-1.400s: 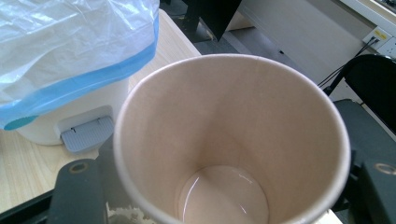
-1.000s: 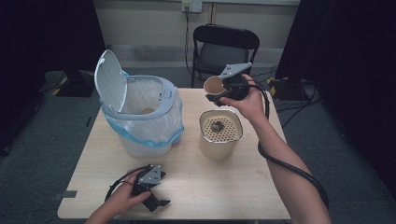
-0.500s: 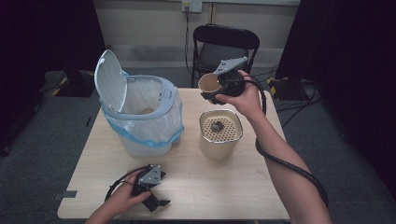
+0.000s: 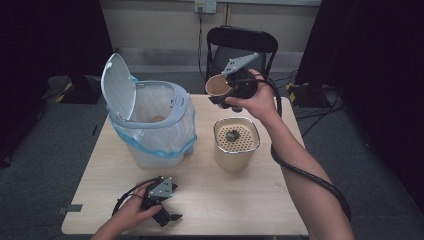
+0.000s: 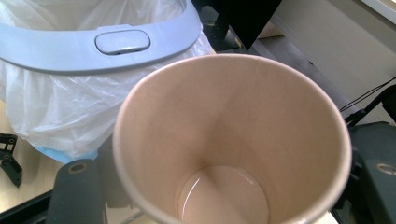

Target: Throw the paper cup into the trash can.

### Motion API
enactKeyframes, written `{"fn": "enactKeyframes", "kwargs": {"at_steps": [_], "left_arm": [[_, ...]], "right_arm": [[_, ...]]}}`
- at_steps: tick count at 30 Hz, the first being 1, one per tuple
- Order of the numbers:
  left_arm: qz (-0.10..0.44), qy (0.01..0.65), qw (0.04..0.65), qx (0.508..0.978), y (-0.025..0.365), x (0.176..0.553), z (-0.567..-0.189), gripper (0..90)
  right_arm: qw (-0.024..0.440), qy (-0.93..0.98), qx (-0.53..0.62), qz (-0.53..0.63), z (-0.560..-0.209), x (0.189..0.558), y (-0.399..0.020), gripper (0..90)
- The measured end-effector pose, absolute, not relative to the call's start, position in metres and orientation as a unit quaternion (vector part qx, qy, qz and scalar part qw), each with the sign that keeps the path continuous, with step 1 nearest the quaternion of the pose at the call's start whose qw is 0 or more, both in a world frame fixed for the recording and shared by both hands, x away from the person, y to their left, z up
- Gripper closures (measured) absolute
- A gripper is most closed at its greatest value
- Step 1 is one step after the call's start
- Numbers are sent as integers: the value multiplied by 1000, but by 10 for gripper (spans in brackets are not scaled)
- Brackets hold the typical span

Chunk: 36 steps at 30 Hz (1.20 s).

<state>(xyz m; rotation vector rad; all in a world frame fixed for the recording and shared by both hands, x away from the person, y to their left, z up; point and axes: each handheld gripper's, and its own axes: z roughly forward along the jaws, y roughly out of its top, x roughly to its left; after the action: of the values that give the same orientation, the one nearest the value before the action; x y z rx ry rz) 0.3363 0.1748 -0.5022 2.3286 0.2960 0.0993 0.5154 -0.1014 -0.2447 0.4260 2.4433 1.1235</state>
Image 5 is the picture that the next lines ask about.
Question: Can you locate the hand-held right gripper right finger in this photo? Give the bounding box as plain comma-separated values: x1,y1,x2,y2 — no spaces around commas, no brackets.
349,148,396,224

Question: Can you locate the black folding chair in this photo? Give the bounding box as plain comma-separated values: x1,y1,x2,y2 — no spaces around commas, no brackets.
344,84,396,127

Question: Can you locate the black stand base striped tape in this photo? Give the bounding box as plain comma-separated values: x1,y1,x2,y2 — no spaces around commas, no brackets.
200,5,250,53

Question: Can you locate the clear trash bag blue edge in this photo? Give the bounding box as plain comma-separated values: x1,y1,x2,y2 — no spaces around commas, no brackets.
0,0,217,165

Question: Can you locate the brown paper cup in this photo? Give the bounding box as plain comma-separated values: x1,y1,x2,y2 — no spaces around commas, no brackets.
112,53,353,224

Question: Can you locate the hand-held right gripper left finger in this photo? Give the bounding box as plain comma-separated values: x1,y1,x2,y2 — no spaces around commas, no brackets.
46,159,108,224

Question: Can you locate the grey trash can white lid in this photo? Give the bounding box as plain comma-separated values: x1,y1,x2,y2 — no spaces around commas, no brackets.
0,0,204,77

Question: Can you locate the black wall socket cable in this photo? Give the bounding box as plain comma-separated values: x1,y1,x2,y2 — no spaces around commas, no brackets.
339,76,396,113

